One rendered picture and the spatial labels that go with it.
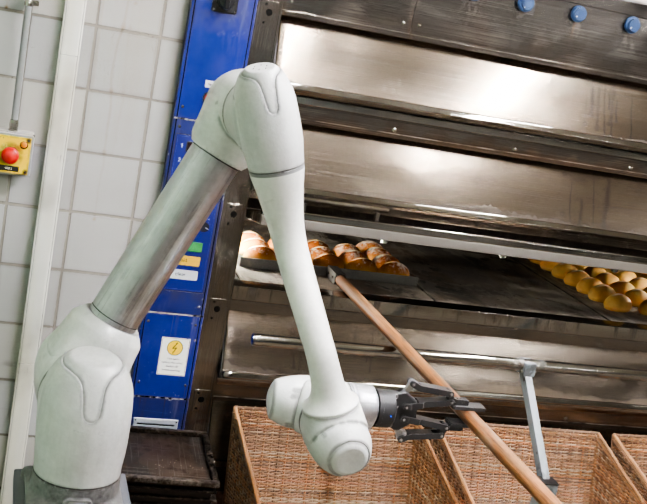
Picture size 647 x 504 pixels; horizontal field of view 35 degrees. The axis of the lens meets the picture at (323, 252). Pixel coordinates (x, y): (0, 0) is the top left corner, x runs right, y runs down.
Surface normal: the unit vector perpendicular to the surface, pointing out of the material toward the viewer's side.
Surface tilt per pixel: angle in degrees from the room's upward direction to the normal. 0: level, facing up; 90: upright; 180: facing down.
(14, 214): 90
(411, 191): 70
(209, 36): 90
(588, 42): 90
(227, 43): 90
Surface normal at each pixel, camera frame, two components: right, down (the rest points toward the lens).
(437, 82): 0.32, -0.07
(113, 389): 0.75, -0.11
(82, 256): 0.26, 0.27
